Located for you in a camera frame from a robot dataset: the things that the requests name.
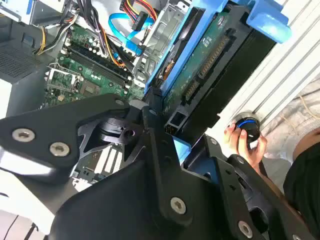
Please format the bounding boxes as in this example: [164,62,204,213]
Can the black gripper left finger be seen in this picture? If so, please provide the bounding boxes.
[0,93,201,227]

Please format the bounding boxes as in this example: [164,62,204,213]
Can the hard disk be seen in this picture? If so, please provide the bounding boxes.
[144,0,293,162]

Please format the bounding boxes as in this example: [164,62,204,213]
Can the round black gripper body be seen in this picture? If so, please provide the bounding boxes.
[48,159,236,240]

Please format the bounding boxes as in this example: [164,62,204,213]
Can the person's hand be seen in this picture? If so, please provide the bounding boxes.
[223,122,269,174]

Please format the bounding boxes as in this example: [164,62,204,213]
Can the round black tool blue ring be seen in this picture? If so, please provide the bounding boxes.
[233,112,262,151]

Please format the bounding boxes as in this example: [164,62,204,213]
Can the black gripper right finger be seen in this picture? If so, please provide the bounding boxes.
[181,134,317,240]

